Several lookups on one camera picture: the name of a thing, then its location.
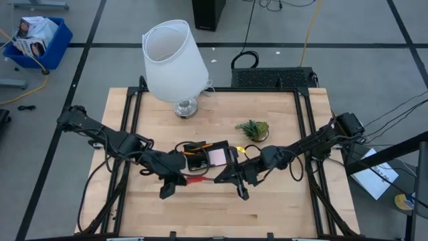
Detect black chair base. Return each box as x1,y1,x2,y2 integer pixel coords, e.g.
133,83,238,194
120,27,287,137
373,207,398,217
0,108,12,135

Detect black aluminium table frame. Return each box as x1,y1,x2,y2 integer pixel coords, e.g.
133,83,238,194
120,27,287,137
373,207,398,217
75,75,361,241

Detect pink sticky note pad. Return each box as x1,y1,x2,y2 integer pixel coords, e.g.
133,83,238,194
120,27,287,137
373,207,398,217
208,148,228,167

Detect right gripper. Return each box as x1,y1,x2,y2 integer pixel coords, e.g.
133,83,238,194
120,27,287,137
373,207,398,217
214,146,260,201

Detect silver lamp with white shade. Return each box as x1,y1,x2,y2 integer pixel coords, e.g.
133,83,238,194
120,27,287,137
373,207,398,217
142,19,210,120

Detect potted green succulent plant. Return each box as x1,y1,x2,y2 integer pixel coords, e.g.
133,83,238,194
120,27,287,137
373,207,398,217
235,119,271,143

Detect black mesh desk organizer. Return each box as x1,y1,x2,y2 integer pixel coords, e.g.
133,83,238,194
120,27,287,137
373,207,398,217
182,139,239,173

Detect black metal stand beam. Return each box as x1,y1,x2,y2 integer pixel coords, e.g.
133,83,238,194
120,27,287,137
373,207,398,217
344,130,428,241

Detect black tower box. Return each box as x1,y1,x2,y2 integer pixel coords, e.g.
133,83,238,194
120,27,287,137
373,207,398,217
191,0,227,32

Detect white printed carton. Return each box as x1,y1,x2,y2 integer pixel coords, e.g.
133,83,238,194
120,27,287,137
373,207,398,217
13,15,47,58

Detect blue plastic bin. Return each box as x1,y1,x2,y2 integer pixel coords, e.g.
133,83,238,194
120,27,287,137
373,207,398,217
2,16,74,70

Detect yellow extension cable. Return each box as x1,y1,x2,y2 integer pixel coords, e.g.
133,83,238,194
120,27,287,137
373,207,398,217
299,0,324,68
0,28,50,106

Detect white printed paper sheet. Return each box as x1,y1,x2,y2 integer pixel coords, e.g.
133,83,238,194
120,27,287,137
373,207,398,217
350,148,400,201

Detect red-handled scissors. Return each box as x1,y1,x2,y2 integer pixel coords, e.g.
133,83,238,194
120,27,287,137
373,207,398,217
185,175,217,185

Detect black coiled floor cable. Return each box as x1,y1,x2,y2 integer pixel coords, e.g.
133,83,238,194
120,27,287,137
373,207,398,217
230,0,260,70

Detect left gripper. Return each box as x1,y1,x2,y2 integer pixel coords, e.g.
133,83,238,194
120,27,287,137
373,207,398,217
159,173,189,201

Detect grey metal desk foot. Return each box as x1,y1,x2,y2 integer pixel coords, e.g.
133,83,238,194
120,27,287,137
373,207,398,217
0,78,28,90
8,0,70,11

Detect yellow and blue roll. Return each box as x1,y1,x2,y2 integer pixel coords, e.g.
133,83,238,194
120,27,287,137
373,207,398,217
394,193,416,212

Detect black vented computer case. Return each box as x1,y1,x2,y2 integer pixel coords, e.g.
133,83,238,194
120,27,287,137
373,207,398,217
231,66,318,89

